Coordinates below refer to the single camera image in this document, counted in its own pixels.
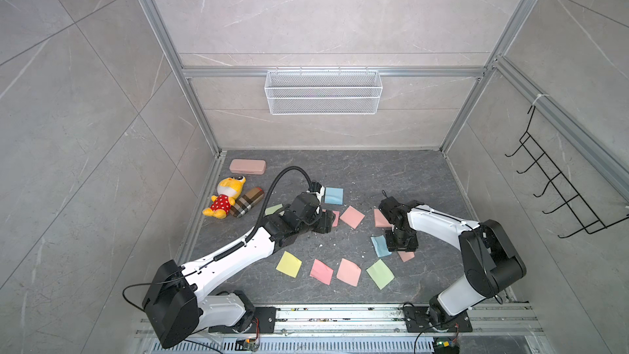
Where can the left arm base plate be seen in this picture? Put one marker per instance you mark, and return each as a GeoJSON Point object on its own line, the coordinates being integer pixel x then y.
{"type": "Point", "coordinates": [262, 319]}

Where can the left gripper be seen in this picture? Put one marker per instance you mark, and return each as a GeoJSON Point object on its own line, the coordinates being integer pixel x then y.
{"type": "Point", "coordinates": [325, 220]}

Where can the torn salmon page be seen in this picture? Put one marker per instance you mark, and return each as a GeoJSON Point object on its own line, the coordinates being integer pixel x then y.
{"type": "Point", "coordinates": [349, 272]}

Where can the torn hot pink page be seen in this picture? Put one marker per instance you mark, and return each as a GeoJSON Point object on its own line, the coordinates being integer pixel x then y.
{"type": "Point", "coordinates": [321, 272]}

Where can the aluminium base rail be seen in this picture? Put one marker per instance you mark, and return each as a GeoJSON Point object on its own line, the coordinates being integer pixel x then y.
{"type": "Point", "coordinates": [373, 319]}

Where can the blue memo pad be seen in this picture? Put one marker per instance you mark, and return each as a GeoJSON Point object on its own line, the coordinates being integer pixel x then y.
{"type": "Point", "coordinates": [334, 196]}

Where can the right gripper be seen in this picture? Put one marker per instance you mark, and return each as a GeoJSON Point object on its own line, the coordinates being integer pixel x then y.
{"type": "Point", "coordinates": [410, 245]}

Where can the pink eraser case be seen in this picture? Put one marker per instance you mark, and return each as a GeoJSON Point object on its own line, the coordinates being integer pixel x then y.
{"type": "Point", "coordinates": [248, 166]}

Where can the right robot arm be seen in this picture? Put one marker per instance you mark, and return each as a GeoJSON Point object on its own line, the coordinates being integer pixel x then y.
{"type": "Point", "coordinates": [491, 262]}

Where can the black wire hook rack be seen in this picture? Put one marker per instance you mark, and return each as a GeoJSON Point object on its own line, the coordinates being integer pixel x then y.
{"type": "Point", "coordinates": [589, 222]}

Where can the torn blue page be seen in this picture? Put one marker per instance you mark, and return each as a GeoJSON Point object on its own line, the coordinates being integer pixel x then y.
{"type": "Point", "coordinates": [380, 246]}

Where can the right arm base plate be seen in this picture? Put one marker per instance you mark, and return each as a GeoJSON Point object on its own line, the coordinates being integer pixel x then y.
{"type": "Point", "coordinates": [428, 320]}

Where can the green memo pad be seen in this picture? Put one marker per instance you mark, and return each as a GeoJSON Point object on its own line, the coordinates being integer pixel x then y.
{"type": "Point", "coordinates": [270, 210]}

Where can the torn yellow page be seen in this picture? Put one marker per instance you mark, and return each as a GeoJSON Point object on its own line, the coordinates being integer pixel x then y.
{"type": "Point", "coordinates": [289, 265]}

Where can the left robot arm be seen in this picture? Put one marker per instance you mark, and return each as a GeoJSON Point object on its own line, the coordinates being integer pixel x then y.
{"type": "Point", "coordinates": [180, 301]}

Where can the salmon pink memo pad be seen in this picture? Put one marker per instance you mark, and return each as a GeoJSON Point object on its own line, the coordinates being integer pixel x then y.
{"type": "Point", "coordinates": [380, 220]}

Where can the torn light pink page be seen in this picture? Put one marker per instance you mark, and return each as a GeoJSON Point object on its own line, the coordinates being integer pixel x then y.
{"type": "Point", "coordinates": [406, 256]}

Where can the torn green page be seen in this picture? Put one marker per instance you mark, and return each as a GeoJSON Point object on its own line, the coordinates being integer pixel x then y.
{"type": "Point", "coordinates": [380, 274]}

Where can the yellow plush toy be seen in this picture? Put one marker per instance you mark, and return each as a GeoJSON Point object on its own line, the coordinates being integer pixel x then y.
{"type": "Point", "coordinates": [228, 191]}

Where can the white wire mesh basket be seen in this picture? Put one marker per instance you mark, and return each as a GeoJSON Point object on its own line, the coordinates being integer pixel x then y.
{"type": "Point", "coordinates": [323, 92]}

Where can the hot pink memo pad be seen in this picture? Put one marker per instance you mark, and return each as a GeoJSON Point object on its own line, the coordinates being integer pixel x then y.
{"type": "Point", "coordinates": [336, 218]}

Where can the plaid brown pouch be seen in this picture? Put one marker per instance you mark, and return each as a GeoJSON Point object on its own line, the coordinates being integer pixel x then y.
{"type": "Point", "coordinates": [247, 201]}

